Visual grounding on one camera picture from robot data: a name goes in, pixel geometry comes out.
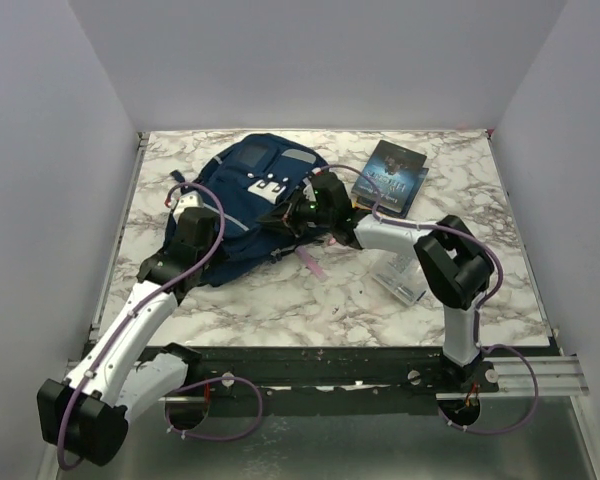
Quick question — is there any dark cover paperback book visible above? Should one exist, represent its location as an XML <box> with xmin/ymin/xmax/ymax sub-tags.
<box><xmin>363</xmin><ymin>140</ymin><xmax>429</xmax><ymax>218</ymax></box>

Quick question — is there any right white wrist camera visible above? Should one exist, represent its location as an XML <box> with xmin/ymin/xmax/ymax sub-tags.
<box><xmin>303</xmin><ymin>169</ymin><xmax>328</xmax><ymax>204</ymax></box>

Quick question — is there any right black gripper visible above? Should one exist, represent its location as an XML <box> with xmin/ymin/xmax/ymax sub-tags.
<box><xmin>259</xmin><ymin>186</ymin><xmax>335</xmax><ymax>237</ymax></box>

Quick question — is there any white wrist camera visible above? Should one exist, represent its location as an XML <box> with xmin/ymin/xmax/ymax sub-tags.
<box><xmin>165</xmin><ymin>192</ymin><xmax>204</xmax><ymax>216</ymax></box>
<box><xmin>303</xmin><ymin>169</ymin><xmax>328</xmax><ymax>204</ymax></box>

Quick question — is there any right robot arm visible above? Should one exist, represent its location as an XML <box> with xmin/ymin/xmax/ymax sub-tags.
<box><xmin>258</xmin><ymin>171</ymin><xmax>503</xmax><ymax>392</ymax></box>

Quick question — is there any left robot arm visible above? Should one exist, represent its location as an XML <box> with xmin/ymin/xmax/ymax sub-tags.
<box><xmin>37</xmin><ymin>185</ymin><xmax>318</xmax><ymax>471</ymax></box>

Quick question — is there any clear plastic pencil case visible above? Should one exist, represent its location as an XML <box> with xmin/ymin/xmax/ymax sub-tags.
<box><xmin>371</xmin><ymin>252</ymin><xmax>428</xmax><ymax>306</ymax></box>

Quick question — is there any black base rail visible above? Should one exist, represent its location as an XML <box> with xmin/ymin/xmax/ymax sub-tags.
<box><xmin>84</xmin><ymin>344</ymin><xmax>564</xmax><ymax>416</ymax></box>

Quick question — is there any navy blue student backpack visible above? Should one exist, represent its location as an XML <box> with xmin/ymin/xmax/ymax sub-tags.
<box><xmin>194</xmin><ymin>133</ymin><xmax>327</xmax><ymax>287</ymax></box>

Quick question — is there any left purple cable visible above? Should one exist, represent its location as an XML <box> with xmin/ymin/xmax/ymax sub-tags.
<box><xmin>54</xmin><ymin>180</ymin><xmax>266</xmax><ymax>471</ymax></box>

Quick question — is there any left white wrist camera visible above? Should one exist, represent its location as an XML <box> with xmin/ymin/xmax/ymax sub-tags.
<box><xmin>165</xmin><ymin>192</ymin><xmax>204</xmax><ymax>216</ymax></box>

